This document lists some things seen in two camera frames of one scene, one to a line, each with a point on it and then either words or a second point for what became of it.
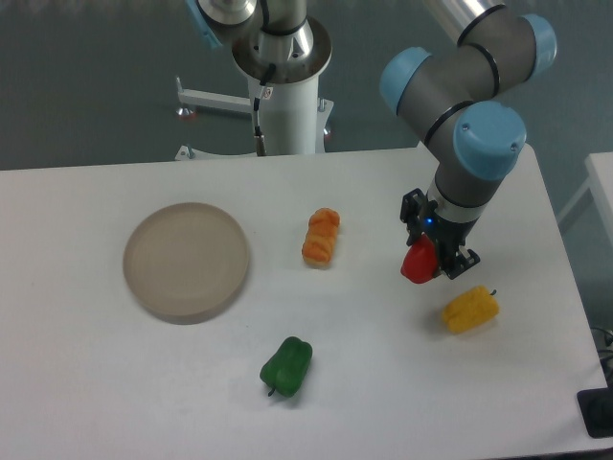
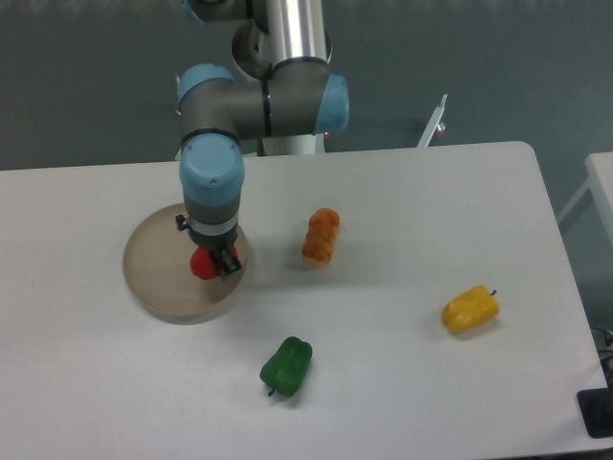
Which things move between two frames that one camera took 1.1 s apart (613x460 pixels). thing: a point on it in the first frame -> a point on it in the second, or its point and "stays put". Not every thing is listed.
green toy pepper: [286, 369] stays put
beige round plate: [186, 262] stays put
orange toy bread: [319, 241] stays put
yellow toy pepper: [470, 309] stays put
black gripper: [448, 237] -> [214, 243]
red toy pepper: [420, 261] -> [202, 264]
